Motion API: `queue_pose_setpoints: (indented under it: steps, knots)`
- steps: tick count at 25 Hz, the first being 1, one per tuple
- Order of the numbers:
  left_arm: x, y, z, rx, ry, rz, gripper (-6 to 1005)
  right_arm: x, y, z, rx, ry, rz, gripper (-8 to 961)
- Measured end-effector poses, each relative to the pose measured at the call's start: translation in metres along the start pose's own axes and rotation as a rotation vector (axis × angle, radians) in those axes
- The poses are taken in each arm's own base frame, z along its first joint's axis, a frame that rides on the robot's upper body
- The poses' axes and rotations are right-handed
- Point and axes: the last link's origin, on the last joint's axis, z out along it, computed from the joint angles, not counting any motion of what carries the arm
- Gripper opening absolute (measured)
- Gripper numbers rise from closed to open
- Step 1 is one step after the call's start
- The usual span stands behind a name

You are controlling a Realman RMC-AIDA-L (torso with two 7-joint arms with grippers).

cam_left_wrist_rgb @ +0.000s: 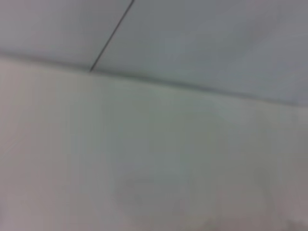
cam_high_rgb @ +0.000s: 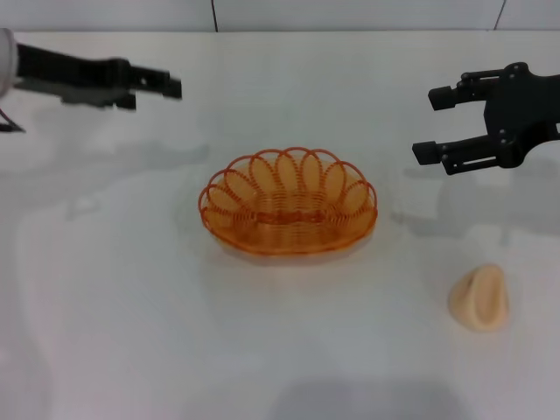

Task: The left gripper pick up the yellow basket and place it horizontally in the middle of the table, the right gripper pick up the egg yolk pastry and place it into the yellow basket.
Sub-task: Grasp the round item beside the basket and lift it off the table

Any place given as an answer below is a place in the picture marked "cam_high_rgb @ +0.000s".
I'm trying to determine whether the orange woven plastic basket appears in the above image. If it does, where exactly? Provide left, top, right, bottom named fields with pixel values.
left=197, top=147, right=379, bottom=257

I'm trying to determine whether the beige toy bun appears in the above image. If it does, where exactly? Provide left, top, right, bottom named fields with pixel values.
left=446, top=262, right=511, bottom=333

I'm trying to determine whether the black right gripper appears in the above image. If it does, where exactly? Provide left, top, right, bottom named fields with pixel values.
left=411, top=62, right=560, bottom=177

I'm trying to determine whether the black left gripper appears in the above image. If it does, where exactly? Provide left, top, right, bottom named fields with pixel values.
left=15, top=42, right=184, bottom=111

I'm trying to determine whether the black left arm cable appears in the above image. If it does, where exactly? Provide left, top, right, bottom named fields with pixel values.
left=0, top=108, right=27, bottom=135

